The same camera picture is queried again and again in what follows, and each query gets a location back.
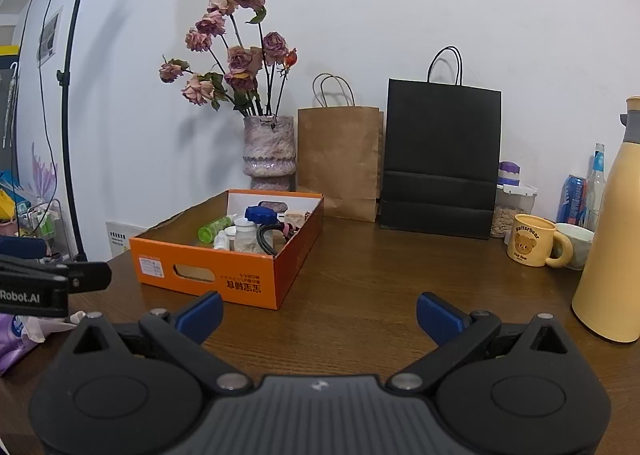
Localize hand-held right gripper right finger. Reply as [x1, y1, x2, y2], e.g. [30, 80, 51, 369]
[390, 291, 571, 393]

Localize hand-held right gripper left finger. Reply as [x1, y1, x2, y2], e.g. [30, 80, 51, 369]
[70, 291, 253, 393]

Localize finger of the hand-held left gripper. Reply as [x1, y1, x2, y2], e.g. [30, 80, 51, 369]
[0, 255, 112, 295]
[0, 236, 49, 260]

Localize orange cardboard box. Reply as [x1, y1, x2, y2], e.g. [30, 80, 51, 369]
[129, 189, 325, 311]

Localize green spray bottle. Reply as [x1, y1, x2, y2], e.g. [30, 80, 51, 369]
[198, 216, 236, 243]

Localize translucent plastic box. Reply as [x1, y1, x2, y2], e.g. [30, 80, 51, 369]
[232, 217, 261, 254]

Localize grey braided cable bundle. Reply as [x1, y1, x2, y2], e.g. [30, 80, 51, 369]
[256, 222, 301, 256]

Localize blue ribbed lid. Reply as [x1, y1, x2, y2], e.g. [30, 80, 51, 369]
[245, 205, 280, 224]

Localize purple tissue packet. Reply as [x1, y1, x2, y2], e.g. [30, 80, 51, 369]
[0, 312, 91, 376]

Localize small white bottle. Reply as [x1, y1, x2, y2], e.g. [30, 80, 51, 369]
[214, 226, 238, 251]

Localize yellow bear mug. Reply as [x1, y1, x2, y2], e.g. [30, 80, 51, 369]
[506, 214, 574, 268]

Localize clear seed container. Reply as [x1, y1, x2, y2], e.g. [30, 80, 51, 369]
[490, 183, 539, 238]

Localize black paper bag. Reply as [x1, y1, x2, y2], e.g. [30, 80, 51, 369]
[378, 46, 502, 241]

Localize white ceramic cup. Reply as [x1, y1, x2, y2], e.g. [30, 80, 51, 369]
[552, 223, 596, 271]

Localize purple white small jar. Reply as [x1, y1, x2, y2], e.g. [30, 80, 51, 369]
[498, 161, 523, 187]

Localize black studio light stand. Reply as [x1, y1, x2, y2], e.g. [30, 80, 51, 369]
[34, 0, 118, 263]

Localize blue drink can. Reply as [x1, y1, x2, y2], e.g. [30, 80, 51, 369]
[556, 175, 588, 227]

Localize pink knitted-look vase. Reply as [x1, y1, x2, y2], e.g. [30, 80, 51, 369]
[242, 115, 296, 192]

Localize yellow thermos bottle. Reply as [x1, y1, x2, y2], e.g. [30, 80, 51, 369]
[571, 96, 640, 345]

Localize brown paper bag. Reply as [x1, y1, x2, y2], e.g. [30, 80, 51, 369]
[297, 74, 385, 222]

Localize clear glass bottle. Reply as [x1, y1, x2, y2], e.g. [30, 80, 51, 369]
[585, 142, 608, 231]

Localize dried rose bouquet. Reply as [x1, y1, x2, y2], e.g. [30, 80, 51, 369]
[159, 0, 299, 118]

